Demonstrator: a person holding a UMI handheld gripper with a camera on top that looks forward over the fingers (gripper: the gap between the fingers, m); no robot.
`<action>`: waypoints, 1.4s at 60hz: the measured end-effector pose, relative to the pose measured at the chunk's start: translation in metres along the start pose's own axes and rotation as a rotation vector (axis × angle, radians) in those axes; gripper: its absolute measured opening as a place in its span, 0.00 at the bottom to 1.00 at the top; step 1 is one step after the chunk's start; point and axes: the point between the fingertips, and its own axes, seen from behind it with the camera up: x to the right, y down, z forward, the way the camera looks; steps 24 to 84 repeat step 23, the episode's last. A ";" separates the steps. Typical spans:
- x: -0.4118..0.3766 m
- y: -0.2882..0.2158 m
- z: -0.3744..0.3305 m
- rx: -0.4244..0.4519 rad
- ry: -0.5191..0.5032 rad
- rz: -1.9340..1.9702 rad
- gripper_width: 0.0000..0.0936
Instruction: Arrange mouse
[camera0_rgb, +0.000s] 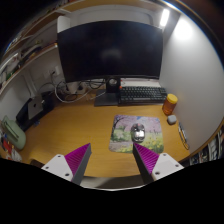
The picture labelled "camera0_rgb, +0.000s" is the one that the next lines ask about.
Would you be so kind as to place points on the green plastic jug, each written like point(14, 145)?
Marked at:
point(15, 135)

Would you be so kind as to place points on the white flat box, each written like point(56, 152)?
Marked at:
point(140, 82)

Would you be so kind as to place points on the black computer monitor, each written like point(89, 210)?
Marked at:
point(110, 50)

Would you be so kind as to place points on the white power strip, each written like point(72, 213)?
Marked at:
point(75, 87)

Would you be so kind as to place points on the transparent computer mouse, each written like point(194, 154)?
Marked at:
point(137, 132)

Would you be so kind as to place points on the black keyboard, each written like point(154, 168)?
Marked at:
point(142, 95)

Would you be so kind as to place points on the white earbuds case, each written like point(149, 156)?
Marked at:
point(172, 119)

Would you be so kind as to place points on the red box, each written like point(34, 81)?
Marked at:
point(6, 145)

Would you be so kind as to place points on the low bookshelf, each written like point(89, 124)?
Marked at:
point(208, 148)

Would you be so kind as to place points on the cherry blossom print mouse pad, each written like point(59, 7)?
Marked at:
point(121, 133)

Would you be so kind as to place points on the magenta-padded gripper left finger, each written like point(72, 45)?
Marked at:
point(63, 166)

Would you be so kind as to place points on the wooden wall shelf unit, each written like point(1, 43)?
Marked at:
point(30, 53)

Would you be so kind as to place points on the orange jar with yellow lid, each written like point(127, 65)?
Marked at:
point(169, 105)

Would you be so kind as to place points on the pens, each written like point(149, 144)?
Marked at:
point(183, 135)

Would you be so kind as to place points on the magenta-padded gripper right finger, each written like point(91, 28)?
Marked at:
point(161, 165)

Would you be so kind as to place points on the white wall outlet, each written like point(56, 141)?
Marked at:
point(52, 71)

